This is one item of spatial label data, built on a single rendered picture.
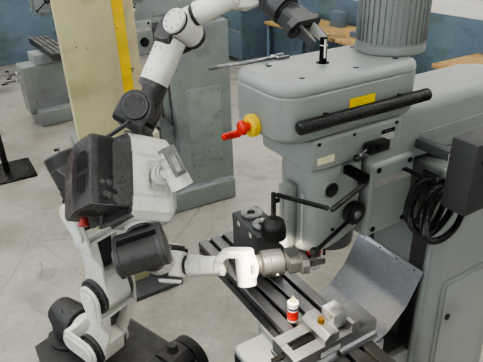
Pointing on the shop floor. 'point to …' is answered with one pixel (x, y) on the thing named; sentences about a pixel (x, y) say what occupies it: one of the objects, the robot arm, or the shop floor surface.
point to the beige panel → (100, 74)
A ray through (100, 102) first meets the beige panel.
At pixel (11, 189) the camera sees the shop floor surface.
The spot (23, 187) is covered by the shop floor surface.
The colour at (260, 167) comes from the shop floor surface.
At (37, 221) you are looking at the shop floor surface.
